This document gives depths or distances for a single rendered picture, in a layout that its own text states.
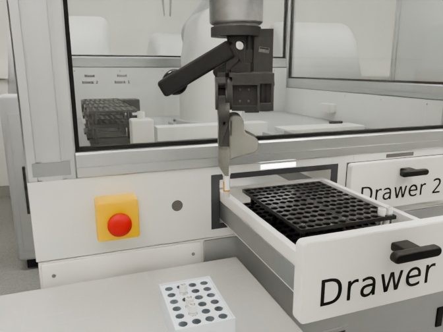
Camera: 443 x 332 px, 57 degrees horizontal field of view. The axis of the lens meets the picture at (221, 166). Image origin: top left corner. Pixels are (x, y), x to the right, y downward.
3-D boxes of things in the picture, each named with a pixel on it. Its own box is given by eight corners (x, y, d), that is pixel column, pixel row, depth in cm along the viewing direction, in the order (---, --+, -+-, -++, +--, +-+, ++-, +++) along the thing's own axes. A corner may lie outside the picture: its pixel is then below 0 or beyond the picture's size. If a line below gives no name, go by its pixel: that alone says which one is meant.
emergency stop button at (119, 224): (133, 236, 69) (132, 214, 68) (108, 240, 67) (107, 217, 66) (130, 230, 71) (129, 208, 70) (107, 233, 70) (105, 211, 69)
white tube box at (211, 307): (235, 342, 57) (235, 317, 56) (176, 355, 54) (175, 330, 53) (209, 296, 68) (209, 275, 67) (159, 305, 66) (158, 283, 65)
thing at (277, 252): (452, 271, 61) (457, 234, 60) (303, 304, 53) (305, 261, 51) (309, 195, 98) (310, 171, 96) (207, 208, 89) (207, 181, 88)
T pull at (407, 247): (442, 256, 52) (443, 246, 51) (395, 265, 49) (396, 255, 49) (419, 245, 55) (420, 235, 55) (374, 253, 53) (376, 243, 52)
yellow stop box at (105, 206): (140, 238, 72) (138, 199, 70) (98, 244, 69) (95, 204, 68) (136, 228, 76) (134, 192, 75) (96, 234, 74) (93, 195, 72)
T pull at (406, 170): (429, 174, 92) (430, 168, 91) (403, 178, 89) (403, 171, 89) (416, 171, 95) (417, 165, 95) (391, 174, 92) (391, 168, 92)
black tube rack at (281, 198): (392, 251, 67) (396, 215, 66) (298, 269, 61) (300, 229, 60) (317, 209, 87) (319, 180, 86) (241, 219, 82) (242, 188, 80)
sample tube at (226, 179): (230, 195, 64) (230, 166, 63) (230, 198, 62) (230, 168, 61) (222, 195, 63) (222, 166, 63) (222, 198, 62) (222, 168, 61)
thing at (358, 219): (395, 219, 66) (396, 215, 66) (300, 233, 60) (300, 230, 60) (387, 215, 68) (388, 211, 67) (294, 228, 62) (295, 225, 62)
